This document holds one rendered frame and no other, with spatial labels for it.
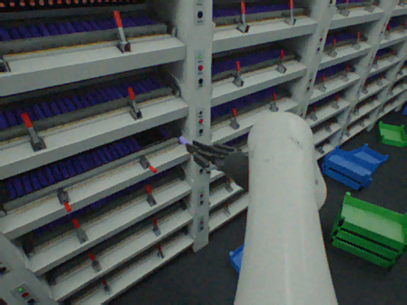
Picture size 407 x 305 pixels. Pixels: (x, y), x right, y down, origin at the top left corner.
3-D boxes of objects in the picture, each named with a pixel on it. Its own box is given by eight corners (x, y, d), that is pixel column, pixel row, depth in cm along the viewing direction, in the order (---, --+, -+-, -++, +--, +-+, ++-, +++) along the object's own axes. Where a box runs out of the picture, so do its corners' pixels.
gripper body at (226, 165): (255, 148, 61) (230, 140, 68) (230, 161, 56) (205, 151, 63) (256, 174, 64) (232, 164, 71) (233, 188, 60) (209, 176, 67)
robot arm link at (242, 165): (250, 204, 56) (276, 187, 60) (246, 159, 51) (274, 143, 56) (232, 194, 60) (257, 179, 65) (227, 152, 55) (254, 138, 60)
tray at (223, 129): (295, 110, 132) (307, 89, 122) (207, 150, 102) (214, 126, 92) (268, 89, 141) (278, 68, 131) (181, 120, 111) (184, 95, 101)
